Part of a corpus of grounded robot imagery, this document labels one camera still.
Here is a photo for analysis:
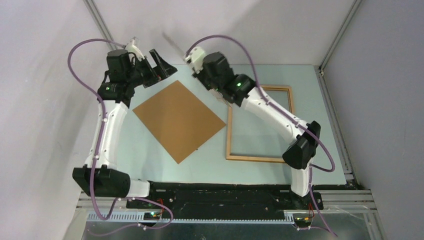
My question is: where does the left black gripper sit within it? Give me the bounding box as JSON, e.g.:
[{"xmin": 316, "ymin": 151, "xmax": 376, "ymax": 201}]
[{"xmin": 125, "ymin": 49, "xmax": 177, "ymax": 89}]

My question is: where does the brown cardboard backing board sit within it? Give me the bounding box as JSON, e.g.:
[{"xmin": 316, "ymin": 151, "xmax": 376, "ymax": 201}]
[{"xmin": 133, "ymin": 80, "xmax": 226, "ymax": 164}]

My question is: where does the clear acrylic sheet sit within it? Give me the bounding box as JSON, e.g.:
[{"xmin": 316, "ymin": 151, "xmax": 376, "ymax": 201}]
[{"xmin": 230, "ymin": 106, "xmax": 290, "ymax": 158}]

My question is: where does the light wooden picture frame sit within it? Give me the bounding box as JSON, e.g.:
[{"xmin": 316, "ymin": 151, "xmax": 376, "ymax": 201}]
[{"xmin": 225, "ymin": 85, "xmax": 295, "ymax": 164}]

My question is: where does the photo print of window plant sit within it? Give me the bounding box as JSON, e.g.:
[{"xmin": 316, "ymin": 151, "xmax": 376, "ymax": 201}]
[{"xmin": 162, "ymin": 32, "xmax": 231, "ymax": 106}]

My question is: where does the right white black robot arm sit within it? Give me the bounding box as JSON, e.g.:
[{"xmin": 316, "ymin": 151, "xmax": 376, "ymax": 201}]
[{"xmin": 184, "ymin": 49, "xmax": 321, "ymax": 209}]

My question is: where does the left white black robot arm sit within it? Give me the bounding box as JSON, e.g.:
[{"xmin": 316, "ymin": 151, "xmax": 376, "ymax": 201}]
[{"xmin": 72, "ymin": 48, "xmax": 177, "ymax": 208}]

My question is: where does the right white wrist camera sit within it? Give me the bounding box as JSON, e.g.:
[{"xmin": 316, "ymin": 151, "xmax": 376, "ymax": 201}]
[{"xmin": 183, "ymin": 46, "xmax": 207, "ymax": 74}]

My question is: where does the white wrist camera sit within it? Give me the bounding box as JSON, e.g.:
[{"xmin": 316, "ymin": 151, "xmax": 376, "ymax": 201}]
[
  {"xmin": 183, "ymin": 46, "xmax": 207, "ymax": 74},
  {"xmin": 124, "ymin": 37, "xmax": 146, "ymax": 61}
]

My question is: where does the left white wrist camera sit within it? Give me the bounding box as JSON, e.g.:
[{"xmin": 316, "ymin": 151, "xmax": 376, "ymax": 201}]
[{"xmin": 124, "ymin": 37, "xmax": 146, "ymax": 61}]

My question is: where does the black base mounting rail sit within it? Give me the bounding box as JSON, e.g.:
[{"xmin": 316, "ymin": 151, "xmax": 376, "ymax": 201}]
[{"xmin": 126, "ymin": 182, "xmax": 324, "ymax": 221}]

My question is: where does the aluminium extrusion frame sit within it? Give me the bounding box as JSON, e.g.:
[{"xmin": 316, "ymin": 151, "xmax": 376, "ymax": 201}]
[{"xmin": 64, "ymin": 190, "xmax": 386, "ymax": 240}]

